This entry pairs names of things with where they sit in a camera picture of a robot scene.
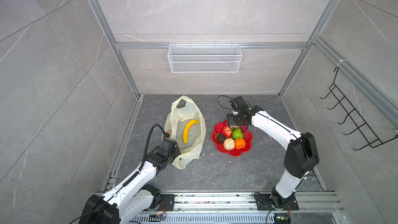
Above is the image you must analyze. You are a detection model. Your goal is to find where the green fake fruit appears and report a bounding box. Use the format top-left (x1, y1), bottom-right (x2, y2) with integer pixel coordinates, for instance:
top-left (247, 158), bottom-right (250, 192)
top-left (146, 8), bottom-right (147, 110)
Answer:
top-left (232, 129), bottom-right (244, 140)

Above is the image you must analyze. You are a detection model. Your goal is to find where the red flower-shaped plastic bowl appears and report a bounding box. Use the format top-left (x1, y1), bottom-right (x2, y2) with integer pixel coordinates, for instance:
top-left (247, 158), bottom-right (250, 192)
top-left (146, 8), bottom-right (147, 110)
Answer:
top-left (211, 120), bottom-right (253, 157)

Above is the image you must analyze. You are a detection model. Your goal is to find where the red fake apple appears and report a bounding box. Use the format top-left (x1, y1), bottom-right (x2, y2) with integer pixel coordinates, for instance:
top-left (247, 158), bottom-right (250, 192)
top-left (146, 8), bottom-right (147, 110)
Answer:
top-left (220, 125), bottom-right (233, 138)

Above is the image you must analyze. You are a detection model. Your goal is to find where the beige fake round fruit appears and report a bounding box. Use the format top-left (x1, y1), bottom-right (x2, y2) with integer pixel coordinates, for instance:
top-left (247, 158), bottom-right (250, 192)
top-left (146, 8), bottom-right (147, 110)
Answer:
top-left (223, 138), bottom-right (235, 150)

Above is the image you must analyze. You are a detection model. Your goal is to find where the yellow fake banana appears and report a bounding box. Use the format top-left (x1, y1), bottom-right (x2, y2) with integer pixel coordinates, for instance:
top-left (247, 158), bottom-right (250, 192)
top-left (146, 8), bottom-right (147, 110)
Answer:
top-left (183, 119), bottom-right (200, 144)

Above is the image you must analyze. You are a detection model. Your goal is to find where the cream plastic bag orange print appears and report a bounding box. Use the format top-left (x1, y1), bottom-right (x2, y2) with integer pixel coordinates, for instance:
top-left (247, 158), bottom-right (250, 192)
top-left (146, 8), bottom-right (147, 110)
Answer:
top-left (164, 95), bottom-right (206, 170)

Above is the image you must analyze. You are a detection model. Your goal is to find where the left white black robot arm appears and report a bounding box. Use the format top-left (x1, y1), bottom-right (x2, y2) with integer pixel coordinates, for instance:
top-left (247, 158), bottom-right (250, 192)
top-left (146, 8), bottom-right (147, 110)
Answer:
top-left (78, 138), bottom-right (180, 224)

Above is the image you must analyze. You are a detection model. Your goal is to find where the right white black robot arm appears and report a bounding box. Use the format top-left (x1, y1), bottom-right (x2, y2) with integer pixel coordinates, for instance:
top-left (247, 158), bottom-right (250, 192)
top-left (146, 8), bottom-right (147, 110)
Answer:
top-left (227, 96), bottom-right (320, 209)

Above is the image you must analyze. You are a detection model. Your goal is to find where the orange fake tangerine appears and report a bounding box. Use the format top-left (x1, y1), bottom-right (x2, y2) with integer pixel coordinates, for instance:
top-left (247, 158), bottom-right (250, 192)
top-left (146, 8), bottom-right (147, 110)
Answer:
top-left (235, 139), bottom-right (246, 149)

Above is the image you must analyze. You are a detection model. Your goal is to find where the dark brown fake fruit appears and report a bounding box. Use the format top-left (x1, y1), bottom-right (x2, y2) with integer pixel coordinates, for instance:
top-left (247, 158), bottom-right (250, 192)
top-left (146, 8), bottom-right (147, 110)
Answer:
top-left (215, 133), bottom-right (227, 144)

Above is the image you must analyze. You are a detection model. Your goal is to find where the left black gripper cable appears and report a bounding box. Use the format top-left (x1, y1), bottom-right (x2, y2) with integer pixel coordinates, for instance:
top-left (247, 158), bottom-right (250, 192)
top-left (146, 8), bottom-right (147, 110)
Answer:
top-left (139, 123), bottom-right (169, 172)

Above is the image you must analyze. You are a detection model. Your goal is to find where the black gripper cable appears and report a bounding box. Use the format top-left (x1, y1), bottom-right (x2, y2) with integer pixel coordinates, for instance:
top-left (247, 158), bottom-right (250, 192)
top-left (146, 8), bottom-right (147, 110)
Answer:
top-left (139, 123), bottom-right (169, 172)
top-left (217, 95), bottom-right (252, 110)

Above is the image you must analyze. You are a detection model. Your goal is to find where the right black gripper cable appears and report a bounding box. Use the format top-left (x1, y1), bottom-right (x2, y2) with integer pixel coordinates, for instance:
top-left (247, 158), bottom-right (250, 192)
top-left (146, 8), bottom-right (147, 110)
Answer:
top-left (217, 95), bottom-right (252, 110)

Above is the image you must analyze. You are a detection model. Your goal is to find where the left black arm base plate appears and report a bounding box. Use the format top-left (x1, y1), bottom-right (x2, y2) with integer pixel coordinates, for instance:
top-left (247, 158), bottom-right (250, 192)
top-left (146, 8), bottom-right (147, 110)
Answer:
top-left (148, 194), bottom-right (176, 212)

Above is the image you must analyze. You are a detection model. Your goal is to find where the white wire mesh basket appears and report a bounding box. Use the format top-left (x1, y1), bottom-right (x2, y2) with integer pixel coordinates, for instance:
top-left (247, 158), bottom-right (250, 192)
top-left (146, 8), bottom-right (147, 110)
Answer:
top-left (167, 44), bottom-right (243, 73)

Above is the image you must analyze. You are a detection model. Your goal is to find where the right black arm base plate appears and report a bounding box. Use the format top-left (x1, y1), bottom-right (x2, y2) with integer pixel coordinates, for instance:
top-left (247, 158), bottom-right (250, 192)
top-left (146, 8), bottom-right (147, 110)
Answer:
top-left (253, 192), bottom-right (299, 211)

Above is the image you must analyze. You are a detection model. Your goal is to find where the black wire hook rack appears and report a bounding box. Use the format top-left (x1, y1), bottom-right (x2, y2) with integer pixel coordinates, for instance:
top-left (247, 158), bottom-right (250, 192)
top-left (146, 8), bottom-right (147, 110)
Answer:
top-left (320, 66), bottom-right (398, 151)

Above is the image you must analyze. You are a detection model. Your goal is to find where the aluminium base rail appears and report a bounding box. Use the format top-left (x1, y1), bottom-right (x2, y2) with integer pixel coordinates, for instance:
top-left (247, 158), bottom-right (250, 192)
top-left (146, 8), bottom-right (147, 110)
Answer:
top-left (130, 191), bottom-right (350, 224)

